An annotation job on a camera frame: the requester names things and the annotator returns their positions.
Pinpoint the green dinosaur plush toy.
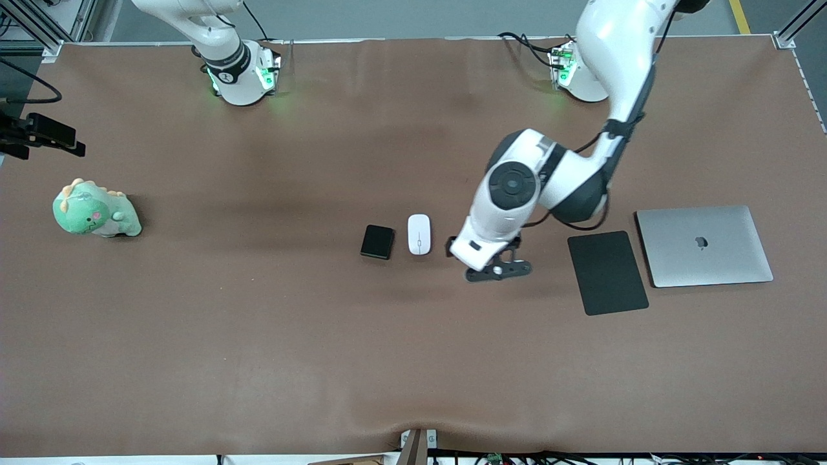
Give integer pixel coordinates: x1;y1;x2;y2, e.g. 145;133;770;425
52;178;143;238

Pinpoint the brown table cover mat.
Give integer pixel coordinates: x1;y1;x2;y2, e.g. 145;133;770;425
0;36;827;457

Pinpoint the black arm base cable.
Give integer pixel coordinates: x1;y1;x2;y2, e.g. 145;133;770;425
242;0;270;43
517;31;576;49
497;31;556;68

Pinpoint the silver laptop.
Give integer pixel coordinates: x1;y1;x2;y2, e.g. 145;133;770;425
635;205;775;289

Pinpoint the white computer mouse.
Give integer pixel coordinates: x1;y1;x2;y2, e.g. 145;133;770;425
407;214;432;256

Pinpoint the black mouse pad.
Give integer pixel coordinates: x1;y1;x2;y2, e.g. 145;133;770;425
567;230;650;317

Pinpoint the metal mount bracket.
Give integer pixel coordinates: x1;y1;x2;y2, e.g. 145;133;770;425
399;428;438;465

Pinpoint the black phone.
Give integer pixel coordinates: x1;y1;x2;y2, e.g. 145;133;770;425
360;224;395;260

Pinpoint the aluminium frame profile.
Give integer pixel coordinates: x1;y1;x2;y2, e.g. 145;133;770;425
0;0;98;62
772;0;827;49

